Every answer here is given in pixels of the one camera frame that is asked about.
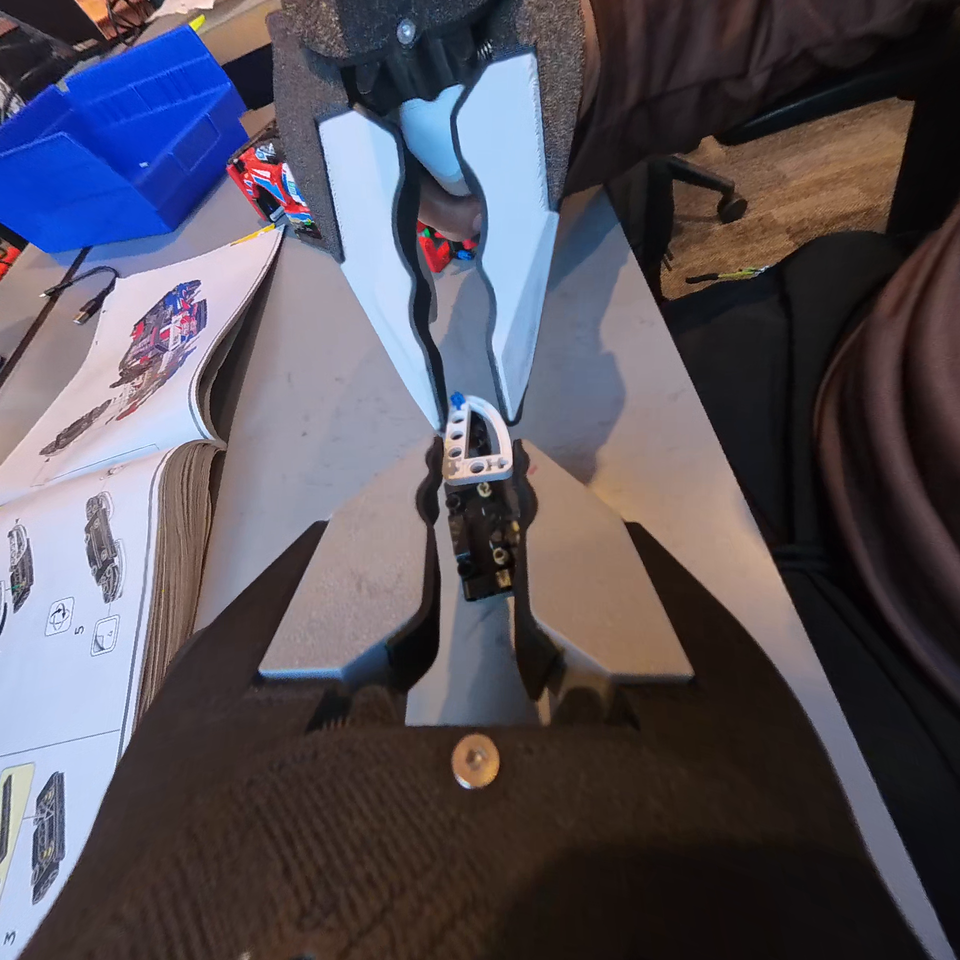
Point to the black chair frame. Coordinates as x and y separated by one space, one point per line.
922 165

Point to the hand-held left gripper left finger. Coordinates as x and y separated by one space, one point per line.
352 592

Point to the black patterned toy beam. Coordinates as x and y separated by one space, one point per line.
476 540

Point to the open instruction booklet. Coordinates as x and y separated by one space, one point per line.
75 562

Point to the person's brown shirt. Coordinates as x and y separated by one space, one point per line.
892 450

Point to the grey desk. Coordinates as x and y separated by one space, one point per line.
315 375

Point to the black office chair base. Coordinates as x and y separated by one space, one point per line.
731 204

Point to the person's right hand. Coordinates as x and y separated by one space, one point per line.
450 216

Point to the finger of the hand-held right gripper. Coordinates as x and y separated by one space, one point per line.
367 195
517 187

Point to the thin yellow green stick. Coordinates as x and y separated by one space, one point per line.
731 275

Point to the white curved toy panel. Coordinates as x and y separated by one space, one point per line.
454 442

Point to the person's right forearm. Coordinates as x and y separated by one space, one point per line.
712 67

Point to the red toy car model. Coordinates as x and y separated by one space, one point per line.
270 184

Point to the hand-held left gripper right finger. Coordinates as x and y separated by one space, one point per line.
600 600

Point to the small red toy piece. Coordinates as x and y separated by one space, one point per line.
435 255

